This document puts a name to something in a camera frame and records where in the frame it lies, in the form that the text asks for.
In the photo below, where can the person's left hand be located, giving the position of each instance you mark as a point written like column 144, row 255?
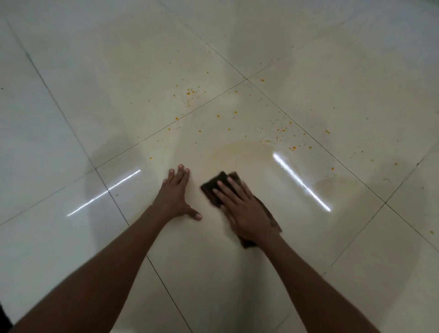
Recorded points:
column 173, row 199

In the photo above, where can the black trousers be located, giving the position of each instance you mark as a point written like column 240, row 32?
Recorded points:
column 3, row 317

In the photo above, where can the person's right hand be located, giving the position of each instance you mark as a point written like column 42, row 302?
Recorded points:
column 247, row 216

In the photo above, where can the person's left forearm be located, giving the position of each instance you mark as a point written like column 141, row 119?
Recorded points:
column 96, row 274

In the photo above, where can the dark brown cleaning cloth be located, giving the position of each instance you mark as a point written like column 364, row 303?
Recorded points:
column 210, row 187

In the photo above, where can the person's right forearm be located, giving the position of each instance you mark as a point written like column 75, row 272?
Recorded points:
column 315, row 291

